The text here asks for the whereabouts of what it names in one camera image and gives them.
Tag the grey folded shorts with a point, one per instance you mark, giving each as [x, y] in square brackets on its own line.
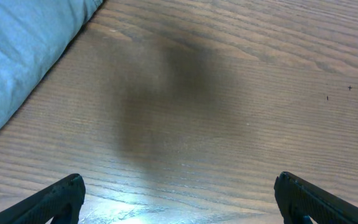
[33, 36]

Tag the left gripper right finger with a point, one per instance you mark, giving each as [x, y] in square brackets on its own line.
[301, 202]

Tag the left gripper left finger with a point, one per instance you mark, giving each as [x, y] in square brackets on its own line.
[59, 203]

